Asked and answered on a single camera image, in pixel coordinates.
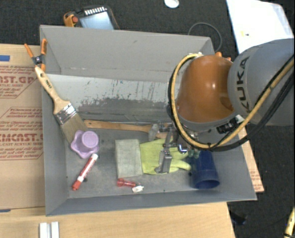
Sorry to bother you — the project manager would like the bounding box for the long wooden stick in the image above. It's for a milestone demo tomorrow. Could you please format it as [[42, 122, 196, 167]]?
[[83, 119, 168, 139]]

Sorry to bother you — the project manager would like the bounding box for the dark blue cup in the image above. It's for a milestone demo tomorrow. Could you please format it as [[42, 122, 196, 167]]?
[[188, 150, 221, 190]]

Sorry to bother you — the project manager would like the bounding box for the wooden handle paintbrush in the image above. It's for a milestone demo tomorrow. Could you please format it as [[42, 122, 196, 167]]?
[[34, 65, 88, 145]]

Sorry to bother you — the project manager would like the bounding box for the small red plastic piece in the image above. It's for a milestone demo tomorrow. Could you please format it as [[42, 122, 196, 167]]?
[[117, 178, 141, 188]]

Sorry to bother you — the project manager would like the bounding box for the brown cardboard board red print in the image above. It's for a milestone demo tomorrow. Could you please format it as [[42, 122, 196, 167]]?
[[0, 43, 265, 213]]

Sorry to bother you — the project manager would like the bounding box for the grey metal bin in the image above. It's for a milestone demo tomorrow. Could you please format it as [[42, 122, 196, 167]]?
[[39, 25, 258, 217]]

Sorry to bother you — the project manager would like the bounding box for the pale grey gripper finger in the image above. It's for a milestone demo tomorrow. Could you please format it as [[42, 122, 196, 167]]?
[[154, 150, 174, 175], [148, 122, 163, 140]]

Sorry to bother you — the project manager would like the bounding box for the purple flower-shaped cup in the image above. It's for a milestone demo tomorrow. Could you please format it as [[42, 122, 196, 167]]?
[[70, 129, 100, 159]]

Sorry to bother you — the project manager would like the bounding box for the grey rectangular block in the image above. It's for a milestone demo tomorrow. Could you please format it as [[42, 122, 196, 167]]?
[[114, 139, 144, 179]]

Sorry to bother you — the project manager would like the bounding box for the black cylinder on white bracket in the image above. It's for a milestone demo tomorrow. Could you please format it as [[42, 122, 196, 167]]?
[[216, 115, 246, 135]]

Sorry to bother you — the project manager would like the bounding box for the yellow-green glove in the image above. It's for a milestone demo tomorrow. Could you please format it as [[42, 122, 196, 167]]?
[[139, 137, 192, 175]]

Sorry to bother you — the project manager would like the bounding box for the red and white marker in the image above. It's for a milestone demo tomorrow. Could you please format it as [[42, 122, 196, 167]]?
[[71, 153, 99, 191]]

